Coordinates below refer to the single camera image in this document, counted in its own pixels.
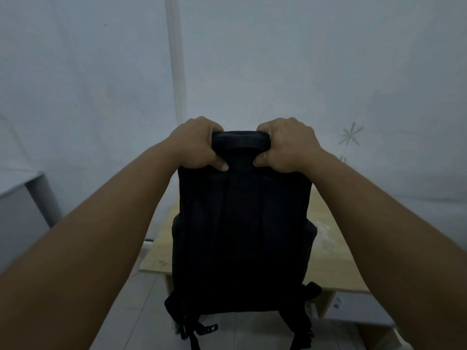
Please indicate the person's left hand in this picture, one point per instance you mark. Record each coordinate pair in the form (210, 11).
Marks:
(195, 142)

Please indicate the person's right hand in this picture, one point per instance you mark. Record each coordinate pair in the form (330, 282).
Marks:
(292, 145)

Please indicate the person's right thumb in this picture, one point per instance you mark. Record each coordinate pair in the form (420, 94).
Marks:
(263, 160)

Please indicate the person's left thumb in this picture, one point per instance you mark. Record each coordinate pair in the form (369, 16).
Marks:
(218, 161)

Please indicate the black backpack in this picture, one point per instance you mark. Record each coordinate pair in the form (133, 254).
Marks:
(240, 229)

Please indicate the person's right forearm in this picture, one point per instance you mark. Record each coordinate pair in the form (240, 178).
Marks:
(386, 244)

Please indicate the person's left forearm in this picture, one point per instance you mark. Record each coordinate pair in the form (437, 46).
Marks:
(84, 247)

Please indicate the white vertical pipe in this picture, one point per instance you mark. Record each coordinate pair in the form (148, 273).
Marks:
(176, 58)

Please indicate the light wooden table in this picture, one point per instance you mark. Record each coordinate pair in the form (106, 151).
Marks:
(328, 258)

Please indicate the white box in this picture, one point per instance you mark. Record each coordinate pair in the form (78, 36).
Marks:
(355, 309)

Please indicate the grey cabinet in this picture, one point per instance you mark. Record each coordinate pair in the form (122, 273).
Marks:
(22, 211)

